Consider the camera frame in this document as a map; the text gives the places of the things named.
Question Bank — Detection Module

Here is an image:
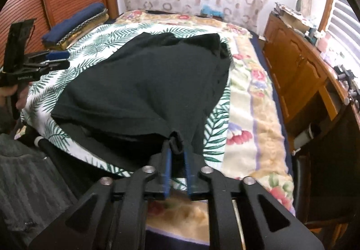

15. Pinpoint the blue box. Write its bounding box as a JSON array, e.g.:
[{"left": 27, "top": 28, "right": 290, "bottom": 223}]
[{"left": 200, "top": 5, "right": 225, "bottom": 18}]

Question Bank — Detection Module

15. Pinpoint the navy pillow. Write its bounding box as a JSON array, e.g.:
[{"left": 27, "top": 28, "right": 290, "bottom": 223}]
[{"left": 42, "top": 3, "right": 106, "bottom": 42}]

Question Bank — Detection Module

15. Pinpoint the palm-leaf print cloth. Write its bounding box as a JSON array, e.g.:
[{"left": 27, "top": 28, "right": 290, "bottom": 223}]
[{"left": 21, "top": 22, "right": 234, "bottom": 177}]

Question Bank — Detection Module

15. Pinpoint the person's left hand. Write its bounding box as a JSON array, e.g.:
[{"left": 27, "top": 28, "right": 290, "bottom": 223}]
[{"left": 0, "top": 83, "right": 30, "bottom": 111}]

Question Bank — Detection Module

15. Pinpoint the white cylindrical pot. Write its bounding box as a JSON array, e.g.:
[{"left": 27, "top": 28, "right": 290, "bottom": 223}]
[{"left": 294, "top": 123, "right": 315, "bottom": 149}]

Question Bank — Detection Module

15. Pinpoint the wooden cabinet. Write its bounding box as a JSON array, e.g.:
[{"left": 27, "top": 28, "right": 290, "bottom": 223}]
[{"left": 263, "top": 11, "right": 360, "bottom": 138}]

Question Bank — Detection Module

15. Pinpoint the wooden window frame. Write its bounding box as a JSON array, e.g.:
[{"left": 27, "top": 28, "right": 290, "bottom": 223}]
[{"left": 319, "top": 0, "right": 338, "bottom": 33}]

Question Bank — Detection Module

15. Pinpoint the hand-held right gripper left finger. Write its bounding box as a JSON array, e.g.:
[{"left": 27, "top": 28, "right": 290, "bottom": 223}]
[{"left": 28, "top": 142, "right": 173, "bottom": 250}]

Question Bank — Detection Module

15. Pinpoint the bead-trimmed cushion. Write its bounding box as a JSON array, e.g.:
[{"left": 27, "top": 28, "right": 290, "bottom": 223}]
[{"left": 56, "top": 10, "right": 109, "bottom": 49}]

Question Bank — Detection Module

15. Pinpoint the black t-shirt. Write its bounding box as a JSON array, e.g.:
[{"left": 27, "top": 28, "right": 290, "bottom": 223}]
[{"left": 51, "top": 31, "right": 232, "bottom": 180}]

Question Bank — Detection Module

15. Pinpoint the floral blanket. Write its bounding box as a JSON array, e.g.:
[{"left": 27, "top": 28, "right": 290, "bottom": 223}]
[{"left": 112, "top": 10, "right": 296, "bottom": 242}]

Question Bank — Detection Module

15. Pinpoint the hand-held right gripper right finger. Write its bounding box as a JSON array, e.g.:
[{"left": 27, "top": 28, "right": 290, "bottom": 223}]
[{"left": 183, "top": 147, "right": 324, "bottom": 250}]

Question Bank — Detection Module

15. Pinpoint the pink container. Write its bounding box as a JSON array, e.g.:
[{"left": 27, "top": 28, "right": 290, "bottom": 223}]
[{"left": 318, "top": 33, "right": 331, "bottom": 51}]

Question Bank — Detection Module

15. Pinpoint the person's grey clothing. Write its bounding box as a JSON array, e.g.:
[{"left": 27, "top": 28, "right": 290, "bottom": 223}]
[{"left": 0, "top": 107, "right": 81, "bottom": 250}]

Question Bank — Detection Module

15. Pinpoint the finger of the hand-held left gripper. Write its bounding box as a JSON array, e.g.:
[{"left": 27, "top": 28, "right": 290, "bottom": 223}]
[
  {"left": 26, "top": 50, "right": 70, "bottom": 63},
  {"left": 31, "top": 60, "right": 70, "bottom": 74}
]

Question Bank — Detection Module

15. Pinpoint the black chair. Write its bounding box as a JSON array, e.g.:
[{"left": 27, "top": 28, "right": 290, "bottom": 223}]
[{"left": 292, "top": 104, "right": 360, "bottom": 239}]

